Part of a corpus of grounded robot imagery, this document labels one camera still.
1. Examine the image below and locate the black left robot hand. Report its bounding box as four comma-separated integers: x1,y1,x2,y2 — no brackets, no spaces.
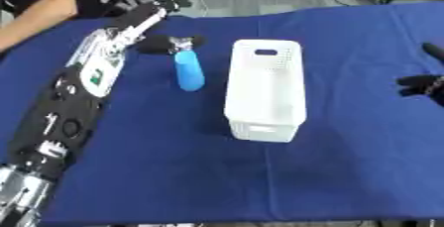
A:
107,0,208,56

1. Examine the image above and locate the white plastic basket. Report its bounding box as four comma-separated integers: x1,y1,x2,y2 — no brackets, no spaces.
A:
222,39,309,144

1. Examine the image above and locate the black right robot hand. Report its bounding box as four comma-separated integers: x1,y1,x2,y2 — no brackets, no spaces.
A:
395,42,444,108

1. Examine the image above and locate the person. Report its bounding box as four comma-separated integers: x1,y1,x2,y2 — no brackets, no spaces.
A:
0,0,80,53

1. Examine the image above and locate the blue cylinder bottle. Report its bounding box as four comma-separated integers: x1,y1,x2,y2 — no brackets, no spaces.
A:
173,48,207,92

